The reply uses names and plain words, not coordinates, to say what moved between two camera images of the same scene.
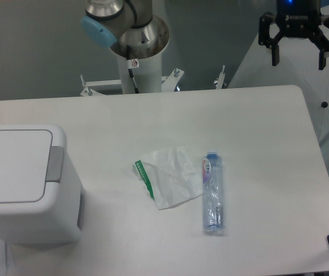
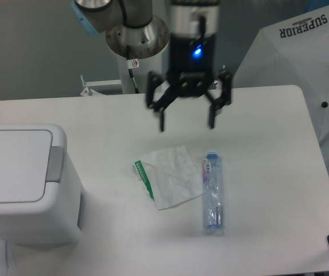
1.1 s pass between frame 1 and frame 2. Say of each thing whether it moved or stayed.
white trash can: stayed
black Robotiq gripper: moved
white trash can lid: stayed
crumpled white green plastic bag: stayed
